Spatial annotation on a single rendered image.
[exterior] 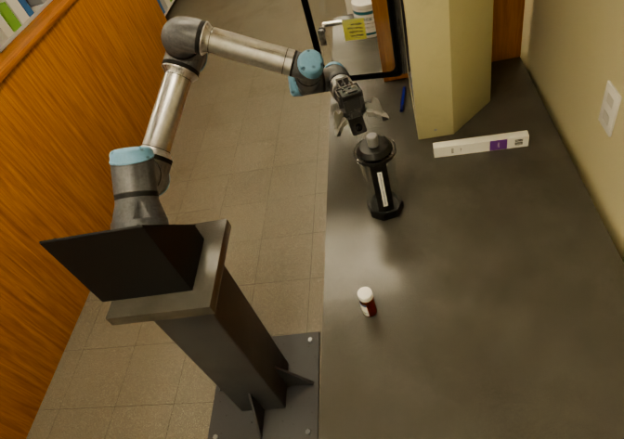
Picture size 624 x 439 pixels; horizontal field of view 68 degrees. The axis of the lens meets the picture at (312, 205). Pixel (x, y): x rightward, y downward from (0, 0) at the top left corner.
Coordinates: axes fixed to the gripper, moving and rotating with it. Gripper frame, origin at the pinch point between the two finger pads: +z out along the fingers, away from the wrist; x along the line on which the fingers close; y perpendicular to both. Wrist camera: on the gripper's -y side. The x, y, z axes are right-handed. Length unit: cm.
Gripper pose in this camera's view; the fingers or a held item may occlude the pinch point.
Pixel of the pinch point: (363, 130)
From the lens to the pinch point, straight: 130.7
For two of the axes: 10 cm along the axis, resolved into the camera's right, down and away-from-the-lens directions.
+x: 9.5, -3.2, -0.3
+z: 1.9, 6.3, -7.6
